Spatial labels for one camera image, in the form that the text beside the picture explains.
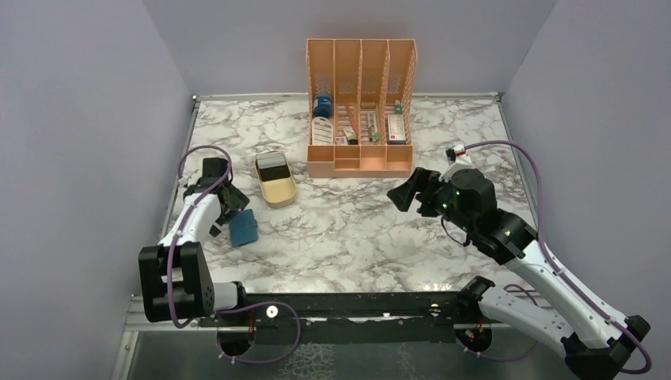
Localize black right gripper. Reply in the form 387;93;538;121
389;165;476;234

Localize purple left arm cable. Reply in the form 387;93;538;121
165;145;302;366

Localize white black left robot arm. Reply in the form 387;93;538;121
138;158;249;322

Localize silver credit card in tray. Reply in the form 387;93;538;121
256;151;286;169

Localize black credit card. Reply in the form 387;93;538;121
258;164;291;182

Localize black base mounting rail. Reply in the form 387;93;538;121
199;291;490;344

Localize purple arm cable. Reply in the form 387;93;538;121
165;145;302;366
453;140;653;375

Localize orange desk file organizer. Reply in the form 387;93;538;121
305;39;418;178

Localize blue tape roll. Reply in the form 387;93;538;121
313;94;333;119

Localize white red box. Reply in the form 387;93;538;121
386;114;407;145

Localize pens in organizer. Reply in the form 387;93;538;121
365;111;380;144

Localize beige oval tray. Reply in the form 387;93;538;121
254;159;298;208

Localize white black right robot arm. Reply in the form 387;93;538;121
387;168;650;379

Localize teal leather card holder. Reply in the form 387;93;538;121
229;210;259;247

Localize white rounded label card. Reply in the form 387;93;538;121
310;116;334;146

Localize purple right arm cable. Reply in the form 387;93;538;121
453;140;653;375

